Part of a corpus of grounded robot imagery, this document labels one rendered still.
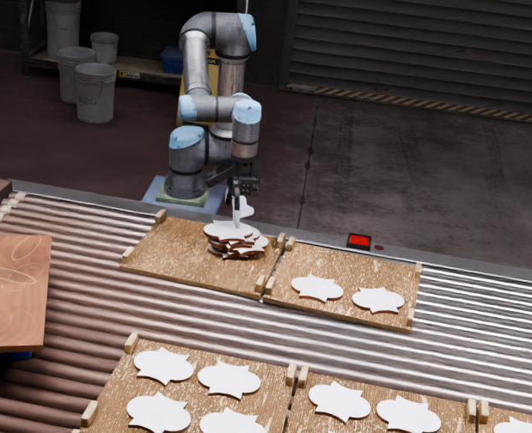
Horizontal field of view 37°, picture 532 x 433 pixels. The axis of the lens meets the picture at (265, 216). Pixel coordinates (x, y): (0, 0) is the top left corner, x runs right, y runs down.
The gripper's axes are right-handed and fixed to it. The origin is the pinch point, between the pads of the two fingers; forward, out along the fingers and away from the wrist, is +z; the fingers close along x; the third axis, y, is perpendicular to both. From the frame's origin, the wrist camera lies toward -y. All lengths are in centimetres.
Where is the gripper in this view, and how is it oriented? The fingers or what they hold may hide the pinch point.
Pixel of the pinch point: (229, 217)
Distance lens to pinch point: 236.7
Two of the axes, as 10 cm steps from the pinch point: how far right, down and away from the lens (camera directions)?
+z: -1.0, 8.9, 4.4
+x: -2.2, -4.6, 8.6
